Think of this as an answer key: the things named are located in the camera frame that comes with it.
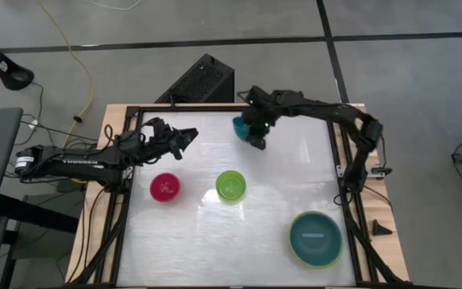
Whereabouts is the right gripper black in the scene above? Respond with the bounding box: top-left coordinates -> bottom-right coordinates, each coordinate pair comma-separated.
241,104 -> 274,151

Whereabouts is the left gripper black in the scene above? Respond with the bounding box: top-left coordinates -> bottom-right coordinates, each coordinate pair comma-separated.
144,117 -> 200,161

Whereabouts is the small teal bowl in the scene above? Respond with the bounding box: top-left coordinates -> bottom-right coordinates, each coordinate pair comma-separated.
232,115 -> 252,143

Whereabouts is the small pink bowl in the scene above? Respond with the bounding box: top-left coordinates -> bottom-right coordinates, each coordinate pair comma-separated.
149,172 -> 182,203

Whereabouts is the small green bowl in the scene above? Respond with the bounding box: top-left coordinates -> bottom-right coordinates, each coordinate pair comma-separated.
215,169 -> 247,206

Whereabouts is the black perforated box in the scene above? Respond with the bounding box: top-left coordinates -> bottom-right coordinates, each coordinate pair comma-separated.
154,53 -> 236,105

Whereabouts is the large teal bowl green rim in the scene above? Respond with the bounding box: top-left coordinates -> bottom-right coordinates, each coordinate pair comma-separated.
288,210 -> 343,270

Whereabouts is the black curved stand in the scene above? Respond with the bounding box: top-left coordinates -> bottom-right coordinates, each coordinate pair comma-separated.
0,27 -> 35,92

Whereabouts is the black table frame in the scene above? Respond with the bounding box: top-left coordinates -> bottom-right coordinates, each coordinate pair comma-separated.
69,103 -> 411,288

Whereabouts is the yellow cable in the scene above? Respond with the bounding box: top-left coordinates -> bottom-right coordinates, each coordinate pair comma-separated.
37,0 -> 95,149

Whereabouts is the small metal clamp bracket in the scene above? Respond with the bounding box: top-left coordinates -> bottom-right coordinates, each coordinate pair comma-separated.
370,164 -> 394,178

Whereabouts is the white cable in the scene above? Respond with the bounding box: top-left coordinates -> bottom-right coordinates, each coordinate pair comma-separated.
81,0 -> 142,12

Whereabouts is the black triangular bracket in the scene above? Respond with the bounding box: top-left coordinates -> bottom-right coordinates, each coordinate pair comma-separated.
371,218 -> 394,237

